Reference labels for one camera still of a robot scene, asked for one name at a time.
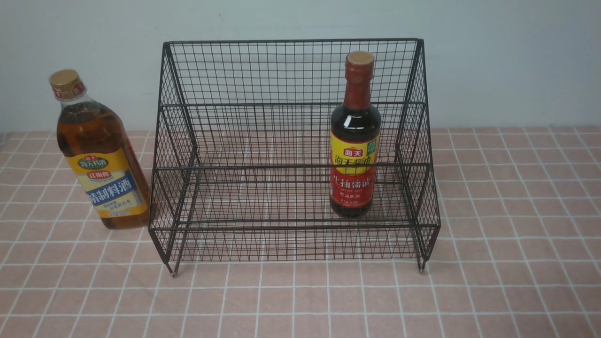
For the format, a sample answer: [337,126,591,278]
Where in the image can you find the dark soy sauce bottle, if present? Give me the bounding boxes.
[329,51,382,218]

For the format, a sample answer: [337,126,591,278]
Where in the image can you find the amber cooking wine bottle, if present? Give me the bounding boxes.
[49,69,152,230]

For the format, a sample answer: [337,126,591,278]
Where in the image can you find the pink checkered tablecloth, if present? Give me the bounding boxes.
[1,126,601,338]

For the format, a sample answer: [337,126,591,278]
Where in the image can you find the black wire mesh shelf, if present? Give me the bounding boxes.
[148,38,441,276]

